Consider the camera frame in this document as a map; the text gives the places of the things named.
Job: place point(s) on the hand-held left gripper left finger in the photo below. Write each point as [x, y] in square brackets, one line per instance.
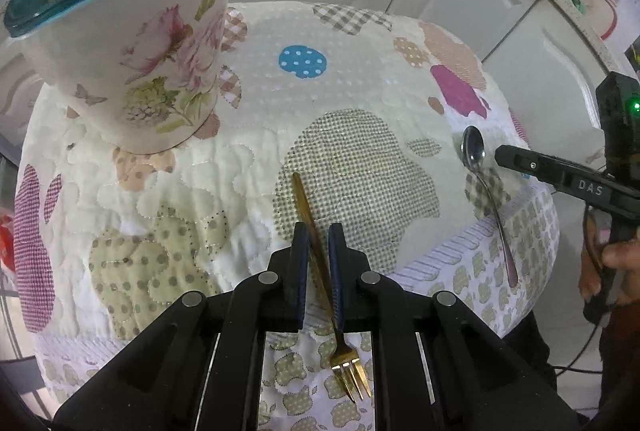
[300, 281]

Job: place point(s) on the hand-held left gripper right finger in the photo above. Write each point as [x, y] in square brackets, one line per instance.
[337, 281]

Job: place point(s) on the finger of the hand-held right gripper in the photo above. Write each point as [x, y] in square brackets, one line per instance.
[530, 163]

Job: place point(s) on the silver spoon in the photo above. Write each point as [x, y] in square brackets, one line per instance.
[472, 148]

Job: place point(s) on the gold fork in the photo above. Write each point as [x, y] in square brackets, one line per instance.
[307, 211]

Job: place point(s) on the floral cup with teal inside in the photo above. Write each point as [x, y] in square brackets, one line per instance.
[150, 76]

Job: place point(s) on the person's right hand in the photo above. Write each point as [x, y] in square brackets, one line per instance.
[625, 256]

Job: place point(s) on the patchwork quilted cloth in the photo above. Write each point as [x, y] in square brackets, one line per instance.
[350, 101]

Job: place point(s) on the person's dark red clothing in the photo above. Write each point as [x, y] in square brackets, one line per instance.
[622, 361]

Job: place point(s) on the red plastic bag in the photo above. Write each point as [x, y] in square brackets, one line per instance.
[5, 241]

